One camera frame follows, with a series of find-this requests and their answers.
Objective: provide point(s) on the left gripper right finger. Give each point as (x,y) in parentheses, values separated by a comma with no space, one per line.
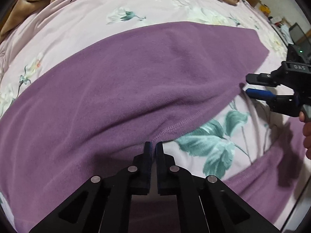
(164,175)

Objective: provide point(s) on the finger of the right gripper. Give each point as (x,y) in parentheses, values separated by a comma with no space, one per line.
(261,79)
(263,95)

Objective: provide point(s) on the light blue cloth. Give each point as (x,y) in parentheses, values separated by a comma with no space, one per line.
(286,34)

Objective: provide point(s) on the person's right hand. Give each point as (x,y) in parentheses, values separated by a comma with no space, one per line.
(307,134)

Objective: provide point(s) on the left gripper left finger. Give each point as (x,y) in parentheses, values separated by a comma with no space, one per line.
(142,177)

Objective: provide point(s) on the purple knit pants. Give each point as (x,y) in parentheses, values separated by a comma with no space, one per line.
(93,112)

